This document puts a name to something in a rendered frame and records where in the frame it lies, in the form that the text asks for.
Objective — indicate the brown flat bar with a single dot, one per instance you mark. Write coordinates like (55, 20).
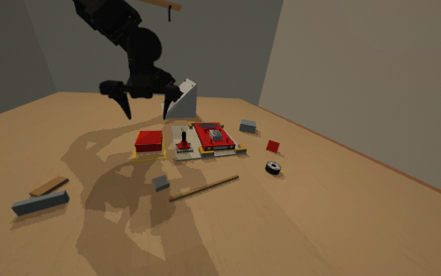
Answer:
(50, 186)

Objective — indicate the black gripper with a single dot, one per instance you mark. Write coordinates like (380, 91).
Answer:
(117, 89)

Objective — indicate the dark red square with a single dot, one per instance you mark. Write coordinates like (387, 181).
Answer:
(273, 146)

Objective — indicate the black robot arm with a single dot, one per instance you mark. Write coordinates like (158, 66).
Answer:
(111, 19)

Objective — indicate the black toy tyre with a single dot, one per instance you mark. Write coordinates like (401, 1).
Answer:
(273, 168)

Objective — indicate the brown thin rod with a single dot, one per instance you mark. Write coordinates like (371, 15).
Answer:
(211, 185)

